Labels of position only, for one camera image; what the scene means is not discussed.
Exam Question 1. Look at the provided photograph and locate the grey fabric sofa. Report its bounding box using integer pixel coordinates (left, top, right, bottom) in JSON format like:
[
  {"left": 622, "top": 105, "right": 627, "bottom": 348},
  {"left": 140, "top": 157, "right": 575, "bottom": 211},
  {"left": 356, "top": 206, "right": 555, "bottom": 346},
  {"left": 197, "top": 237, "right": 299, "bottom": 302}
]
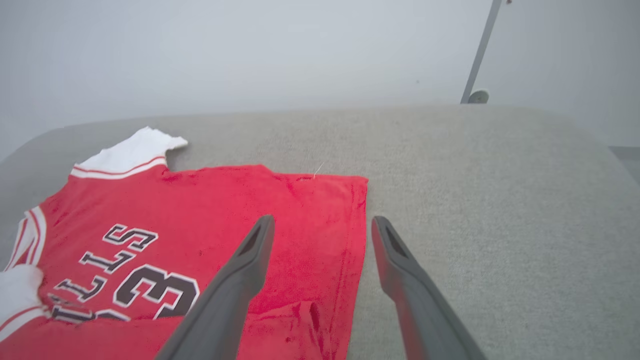
[{"left": 0, "top": 104, "right": 640, "bottom": 360}]

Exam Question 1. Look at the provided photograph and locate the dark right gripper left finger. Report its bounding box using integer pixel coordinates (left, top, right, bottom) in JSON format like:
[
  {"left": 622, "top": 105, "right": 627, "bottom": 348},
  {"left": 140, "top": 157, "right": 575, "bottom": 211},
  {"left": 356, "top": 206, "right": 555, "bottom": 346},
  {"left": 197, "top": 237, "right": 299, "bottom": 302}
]
[{"left": 155, "top": 215, "right": 276, "bottom": 360}]

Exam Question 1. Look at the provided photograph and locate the grey metal bracket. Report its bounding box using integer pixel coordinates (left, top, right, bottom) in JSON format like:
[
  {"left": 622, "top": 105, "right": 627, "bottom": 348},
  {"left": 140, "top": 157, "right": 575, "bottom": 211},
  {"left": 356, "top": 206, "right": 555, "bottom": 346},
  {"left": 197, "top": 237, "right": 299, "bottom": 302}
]
[{"left": 460, "top": 0, "right": 503, "bottom": 105}]

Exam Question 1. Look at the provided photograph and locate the red and white basketball jersey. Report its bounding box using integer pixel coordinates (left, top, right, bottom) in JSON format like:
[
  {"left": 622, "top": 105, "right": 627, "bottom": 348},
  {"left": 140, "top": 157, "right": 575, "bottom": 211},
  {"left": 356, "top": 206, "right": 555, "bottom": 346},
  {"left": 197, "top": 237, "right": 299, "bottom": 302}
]
[{"left": 0, "top": 126, "right": 369, "bottom": 360}]

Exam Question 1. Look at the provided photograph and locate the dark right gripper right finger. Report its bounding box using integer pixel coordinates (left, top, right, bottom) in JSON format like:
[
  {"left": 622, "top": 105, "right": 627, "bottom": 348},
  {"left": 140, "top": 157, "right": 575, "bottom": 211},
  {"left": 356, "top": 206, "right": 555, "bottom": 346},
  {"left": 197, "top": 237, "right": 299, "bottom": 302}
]
[{"left": 371, "top": 216, "right": 488, "bottom": 360}]

